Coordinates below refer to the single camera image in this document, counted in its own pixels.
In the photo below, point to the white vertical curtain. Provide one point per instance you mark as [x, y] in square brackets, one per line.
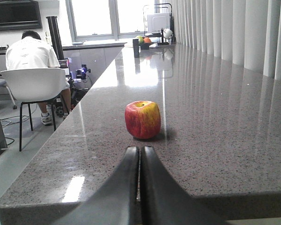
[245, 32]

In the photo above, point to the white shell chair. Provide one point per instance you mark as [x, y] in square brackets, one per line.
[35, 85]

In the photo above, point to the wall mounted black cabinet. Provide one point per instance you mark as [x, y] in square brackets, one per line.
[19, 15]

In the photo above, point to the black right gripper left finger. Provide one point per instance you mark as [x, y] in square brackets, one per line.
[114, 203]

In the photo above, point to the black fruit tray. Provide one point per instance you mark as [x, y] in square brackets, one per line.
[146, 46]

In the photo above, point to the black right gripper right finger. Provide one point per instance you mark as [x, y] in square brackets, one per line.
[163, 201]

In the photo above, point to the seated person in white shirt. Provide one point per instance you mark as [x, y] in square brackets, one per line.
[32, 52]

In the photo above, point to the red yellow apple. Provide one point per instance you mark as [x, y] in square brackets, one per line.
[143, 119]

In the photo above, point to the grey stone kitchen counter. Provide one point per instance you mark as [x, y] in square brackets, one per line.
[220, 137]

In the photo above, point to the black wire rack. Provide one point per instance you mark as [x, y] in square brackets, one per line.
[153, 9]

